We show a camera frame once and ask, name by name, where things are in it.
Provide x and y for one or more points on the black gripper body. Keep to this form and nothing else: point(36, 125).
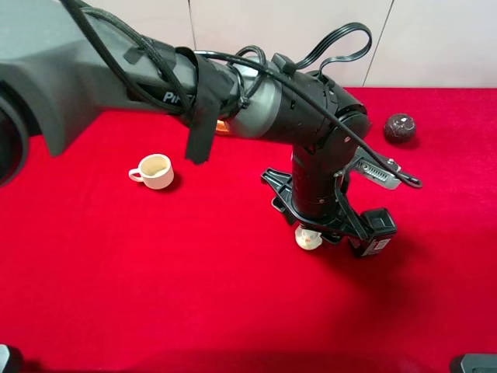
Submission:
point(313, 194)

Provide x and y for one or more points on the small white duck toy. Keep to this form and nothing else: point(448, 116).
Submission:
point(307, 239)

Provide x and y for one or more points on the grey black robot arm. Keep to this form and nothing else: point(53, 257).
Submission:
point(63, 63)

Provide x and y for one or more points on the black square jar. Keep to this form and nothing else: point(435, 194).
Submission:
point(381, 228)

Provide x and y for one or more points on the dark marbled ball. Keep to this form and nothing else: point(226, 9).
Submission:
point(399, 128)

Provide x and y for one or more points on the orange waffle slice toy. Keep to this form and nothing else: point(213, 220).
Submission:
point(222, 129)

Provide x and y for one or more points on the cream ceramic mug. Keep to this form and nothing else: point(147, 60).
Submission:
point(154, 171)

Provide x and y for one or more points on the red tablecloth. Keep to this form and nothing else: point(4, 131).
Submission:
point(100, 273)

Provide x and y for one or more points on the black base corner right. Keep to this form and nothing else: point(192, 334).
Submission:
point(474, 363)

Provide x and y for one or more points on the black base corner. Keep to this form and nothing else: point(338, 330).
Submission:
point(474, 363)
point(11, 359)

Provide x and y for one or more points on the black base corner left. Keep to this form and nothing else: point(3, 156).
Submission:
point(11, 359)

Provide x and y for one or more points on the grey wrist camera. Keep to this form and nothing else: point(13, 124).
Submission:
point(374, 173)

